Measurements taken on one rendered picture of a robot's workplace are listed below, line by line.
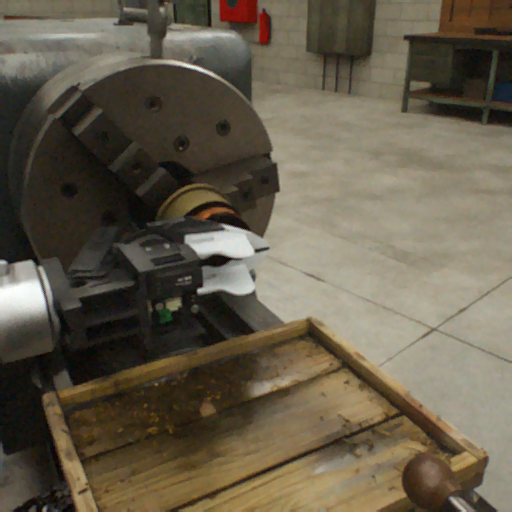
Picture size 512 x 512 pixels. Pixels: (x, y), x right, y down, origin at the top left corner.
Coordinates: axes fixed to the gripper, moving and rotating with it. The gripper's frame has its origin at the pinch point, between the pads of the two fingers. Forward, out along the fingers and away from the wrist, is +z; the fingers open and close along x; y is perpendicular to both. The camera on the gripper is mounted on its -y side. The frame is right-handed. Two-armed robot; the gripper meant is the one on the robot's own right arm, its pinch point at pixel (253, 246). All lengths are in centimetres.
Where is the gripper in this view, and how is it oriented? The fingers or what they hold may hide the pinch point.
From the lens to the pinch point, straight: 56.5
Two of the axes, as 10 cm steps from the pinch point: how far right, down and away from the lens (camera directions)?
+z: 8.8, -2.1, 4.4
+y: 4.8, 3.8, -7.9
